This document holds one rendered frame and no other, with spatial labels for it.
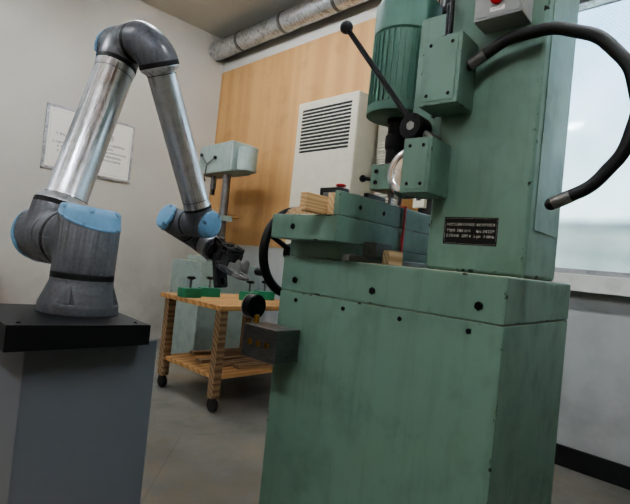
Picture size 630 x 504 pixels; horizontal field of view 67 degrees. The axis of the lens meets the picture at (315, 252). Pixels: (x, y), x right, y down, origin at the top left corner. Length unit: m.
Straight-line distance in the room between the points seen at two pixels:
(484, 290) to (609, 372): 1.53
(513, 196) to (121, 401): 1.02
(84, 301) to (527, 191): 1.03
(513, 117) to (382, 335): 0.53
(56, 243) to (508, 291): 1.03
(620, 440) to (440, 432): 1.53
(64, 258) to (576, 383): 2.08
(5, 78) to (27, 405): 3.01
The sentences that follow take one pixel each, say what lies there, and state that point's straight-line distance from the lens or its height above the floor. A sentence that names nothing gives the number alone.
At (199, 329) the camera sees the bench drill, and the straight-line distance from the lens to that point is 3.39.
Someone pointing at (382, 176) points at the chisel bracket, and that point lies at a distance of 1.31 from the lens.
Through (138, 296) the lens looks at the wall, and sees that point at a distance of 4.21.
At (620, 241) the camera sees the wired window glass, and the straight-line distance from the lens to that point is 2.49.
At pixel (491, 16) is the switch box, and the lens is 1.15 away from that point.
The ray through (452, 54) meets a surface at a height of 1.25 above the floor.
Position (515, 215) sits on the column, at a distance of 1.06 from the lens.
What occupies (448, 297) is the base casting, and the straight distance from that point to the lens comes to 0.98.
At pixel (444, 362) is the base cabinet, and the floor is 0.62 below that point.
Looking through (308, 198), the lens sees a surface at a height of 0.93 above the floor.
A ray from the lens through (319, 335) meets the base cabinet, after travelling 1.16.
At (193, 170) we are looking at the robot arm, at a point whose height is 1.03.
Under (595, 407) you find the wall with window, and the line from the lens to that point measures 2.47.
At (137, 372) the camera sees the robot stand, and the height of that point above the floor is 0.47.
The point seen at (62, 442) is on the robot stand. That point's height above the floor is 0.33.
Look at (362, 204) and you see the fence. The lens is 1.14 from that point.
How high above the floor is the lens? 0.79
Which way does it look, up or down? 1 degrees up
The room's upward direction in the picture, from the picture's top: 6 degrees clockwise
